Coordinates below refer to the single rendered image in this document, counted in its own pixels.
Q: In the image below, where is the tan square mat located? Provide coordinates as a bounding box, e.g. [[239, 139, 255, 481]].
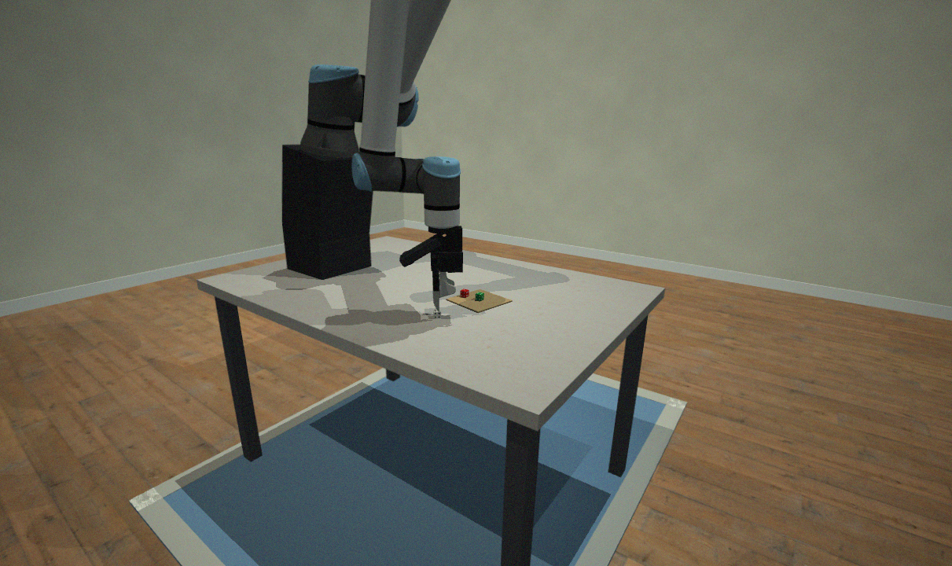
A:
[[447, 289, 512, 313]]

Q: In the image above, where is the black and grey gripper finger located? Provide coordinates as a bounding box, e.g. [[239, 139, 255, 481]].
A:
[[432, 272, 454, 288], [432, 260, 456, 311]]

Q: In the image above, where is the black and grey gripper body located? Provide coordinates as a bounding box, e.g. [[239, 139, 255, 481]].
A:
[[428, 226, 463, 273]]

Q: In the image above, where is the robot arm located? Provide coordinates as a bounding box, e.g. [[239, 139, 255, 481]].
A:
[[300, 0, 461, 229]]

